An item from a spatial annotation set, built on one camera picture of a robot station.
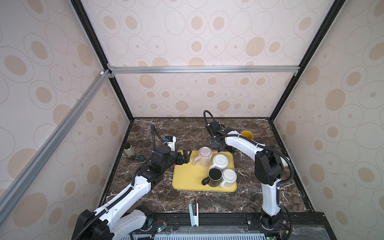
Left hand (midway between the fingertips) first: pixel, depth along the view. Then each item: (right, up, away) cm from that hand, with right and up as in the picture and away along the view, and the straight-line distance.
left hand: (188, 149), depth 77 cm
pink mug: (+9, -7, +10) cm, 15 cm away
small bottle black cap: (-37, -2, +15) cm, 40 cm away
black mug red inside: (+14, -14, +2) cm, 20 cm away
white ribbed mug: (+18, -8, +10) cm, 22 cm away
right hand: (+18, +3, +19) cm, 26 cm away
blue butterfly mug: (+37, +8, +18) cm, 42 cm away
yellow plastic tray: (-1, -18, +11) cm, 21 cm away
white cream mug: (+22, -16, +4) cm, 27 cm away
